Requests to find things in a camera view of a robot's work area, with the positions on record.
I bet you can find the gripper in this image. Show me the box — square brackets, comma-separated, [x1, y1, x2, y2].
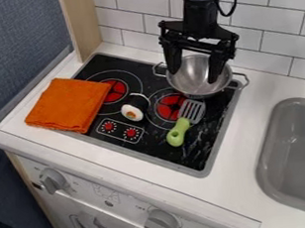
[155, 14, 245, 88]

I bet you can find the silver pot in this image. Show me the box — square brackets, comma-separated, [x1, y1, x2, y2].
[150, 49, 253, 104]

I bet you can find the toy sushi roll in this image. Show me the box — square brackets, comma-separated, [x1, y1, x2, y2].
[117, 91, 153, 124]

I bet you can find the toy stove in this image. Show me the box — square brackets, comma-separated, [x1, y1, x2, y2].
[50, 42, 252, 190]

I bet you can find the orange cloth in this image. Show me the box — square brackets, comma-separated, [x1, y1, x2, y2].
[21, 73, 117, 139]

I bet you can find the toy sink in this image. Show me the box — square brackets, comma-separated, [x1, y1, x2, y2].
[248, 96, 305, 225]

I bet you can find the green handled spatula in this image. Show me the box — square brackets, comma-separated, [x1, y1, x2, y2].
[161, 97, 210, 149]

